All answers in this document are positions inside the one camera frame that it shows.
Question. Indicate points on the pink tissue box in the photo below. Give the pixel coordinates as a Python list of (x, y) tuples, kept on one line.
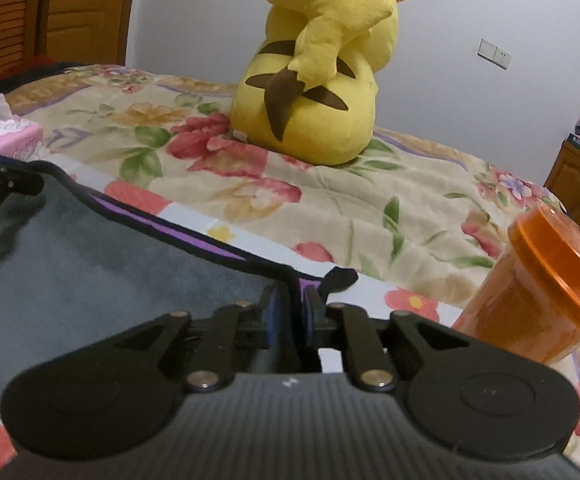
[(12, 135)]

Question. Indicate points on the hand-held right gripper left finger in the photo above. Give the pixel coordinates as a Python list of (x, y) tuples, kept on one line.
[(271, 320)]

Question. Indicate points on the orange plastic jar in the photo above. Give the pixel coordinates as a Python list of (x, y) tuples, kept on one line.
[(520, 305)]

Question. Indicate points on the wooden wardrobe door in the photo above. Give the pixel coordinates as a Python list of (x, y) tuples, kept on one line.
[(54, 10)]

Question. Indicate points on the grey towel with purple edge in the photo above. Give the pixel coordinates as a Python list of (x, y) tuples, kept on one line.
[(94, 270)]

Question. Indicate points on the white wall socket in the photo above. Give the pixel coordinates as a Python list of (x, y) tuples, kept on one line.
[(495, 53)]

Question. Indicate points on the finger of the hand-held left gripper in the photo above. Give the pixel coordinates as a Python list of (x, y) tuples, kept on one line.
[(9, 183)]

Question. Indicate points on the yellow plush toy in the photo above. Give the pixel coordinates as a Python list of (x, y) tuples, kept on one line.
[(315, 120)]

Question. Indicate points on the floral blanket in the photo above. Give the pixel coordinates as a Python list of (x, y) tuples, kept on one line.
[(420, 200)]

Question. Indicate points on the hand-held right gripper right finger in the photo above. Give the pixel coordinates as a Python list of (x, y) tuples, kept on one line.
[(312, 320)]

